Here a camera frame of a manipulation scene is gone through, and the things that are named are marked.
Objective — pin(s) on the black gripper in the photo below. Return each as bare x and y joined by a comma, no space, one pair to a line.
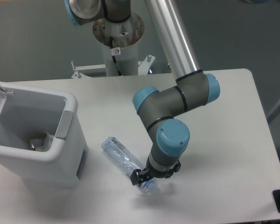
139,177

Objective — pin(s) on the crushed clear plastic bottle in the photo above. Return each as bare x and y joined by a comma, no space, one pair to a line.
127,162

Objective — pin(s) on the clear plastic wrapper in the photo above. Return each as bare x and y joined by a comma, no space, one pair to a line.
44,144

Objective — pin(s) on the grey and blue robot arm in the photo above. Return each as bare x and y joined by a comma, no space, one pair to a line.
158,110

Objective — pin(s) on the white open trash can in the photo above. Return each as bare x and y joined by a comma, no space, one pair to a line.
29,113

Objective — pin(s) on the white pedestal base frame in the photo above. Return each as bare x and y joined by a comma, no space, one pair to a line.
114,67

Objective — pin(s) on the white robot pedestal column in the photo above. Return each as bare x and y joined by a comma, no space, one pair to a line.
119,39

